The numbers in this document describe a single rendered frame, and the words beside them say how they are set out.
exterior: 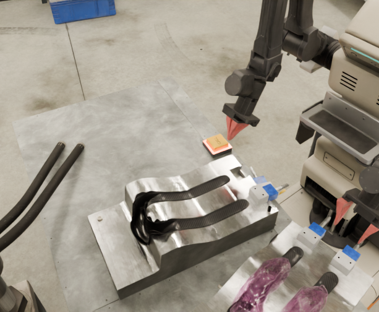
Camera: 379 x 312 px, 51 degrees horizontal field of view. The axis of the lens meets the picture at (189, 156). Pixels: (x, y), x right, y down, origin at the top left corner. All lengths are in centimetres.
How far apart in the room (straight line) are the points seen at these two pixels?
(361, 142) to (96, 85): 237
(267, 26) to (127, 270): 73
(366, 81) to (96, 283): 93
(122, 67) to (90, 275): 243
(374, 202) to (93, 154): 94
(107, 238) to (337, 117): 77
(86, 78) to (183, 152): 199
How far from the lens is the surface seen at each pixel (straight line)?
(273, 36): 108
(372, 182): 91
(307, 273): 113
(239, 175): 129
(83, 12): 416
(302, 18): 115
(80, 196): 135
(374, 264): 194
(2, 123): 308
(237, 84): 107
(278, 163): 257
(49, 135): 160
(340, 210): 103
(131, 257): 112
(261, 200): 118
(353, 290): 115
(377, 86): 120
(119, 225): 118
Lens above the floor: 182
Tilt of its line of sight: 46 degrees down
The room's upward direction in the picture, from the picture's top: straight up
